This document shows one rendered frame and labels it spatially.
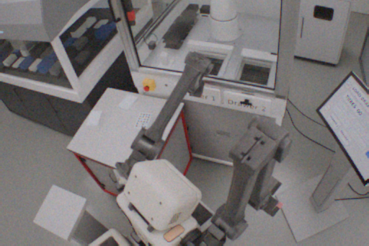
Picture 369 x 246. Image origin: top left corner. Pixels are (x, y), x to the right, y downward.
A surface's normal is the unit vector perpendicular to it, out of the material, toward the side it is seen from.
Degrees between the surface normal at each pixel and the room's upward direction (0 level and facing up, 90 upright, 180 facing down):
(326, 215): 5
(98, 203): 0
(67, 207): 0
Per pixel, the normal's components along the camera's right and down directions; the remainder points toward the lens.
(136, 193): -0.64, -0.04
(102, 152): -0.13, -0.66
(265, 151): -0.29, -0.52
